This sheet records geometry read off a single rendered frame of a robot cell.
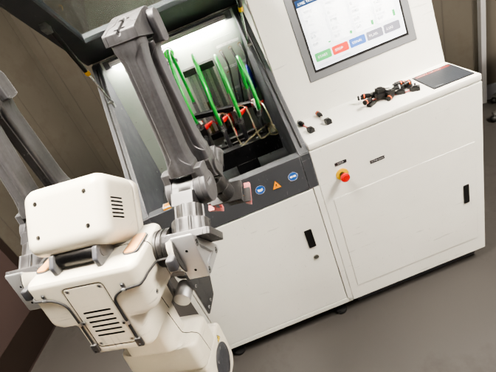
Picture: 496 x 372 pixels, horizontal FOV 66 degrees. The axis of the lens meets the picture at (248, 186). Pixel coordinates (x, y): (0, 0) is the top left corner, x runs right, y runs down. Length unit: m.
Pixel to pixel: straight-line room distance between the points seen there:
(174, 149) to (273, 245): 0.89
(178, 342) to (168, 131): 0.54
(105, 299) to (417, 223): 1.41
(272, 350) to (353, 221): 0.79
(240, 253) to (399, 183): 0.73
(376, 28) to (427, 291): 1.25
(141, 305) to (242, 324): 1.14
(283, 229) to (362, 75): 0.72
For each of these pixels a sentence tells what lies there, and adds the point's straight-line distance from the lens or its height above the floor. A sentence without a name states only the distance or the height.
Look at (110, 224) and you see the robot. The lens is 0.82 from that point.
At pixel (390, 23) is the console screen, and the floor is 1.20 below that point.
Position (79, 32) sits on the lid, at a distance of 1.65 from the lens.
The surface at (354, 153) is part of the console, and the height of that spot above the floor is 0.87.
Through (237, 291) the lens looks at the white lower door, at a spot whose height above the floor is 0.42.
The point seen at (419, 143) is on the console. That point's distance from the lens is 1.67.
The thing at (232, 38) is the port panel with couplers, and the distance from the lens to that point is 1.83.
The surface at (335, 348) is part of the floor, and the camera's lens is 1.99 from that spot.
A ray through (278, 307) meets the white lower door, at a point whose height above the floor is 0.22.
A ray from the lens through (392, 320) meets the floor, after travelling 2.04.
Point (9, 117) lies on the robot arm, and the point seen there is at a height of 1.51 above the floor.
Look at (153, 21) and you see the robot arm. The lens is 0.90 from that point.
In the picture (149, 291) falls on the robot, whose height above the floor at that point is 1.16.
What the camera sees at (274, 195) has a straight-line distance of 1.51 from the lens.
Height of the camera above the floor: 1.67
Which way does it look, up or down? 31 degrees down
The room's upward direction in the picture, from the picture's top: 23 degrees counter-clockwise
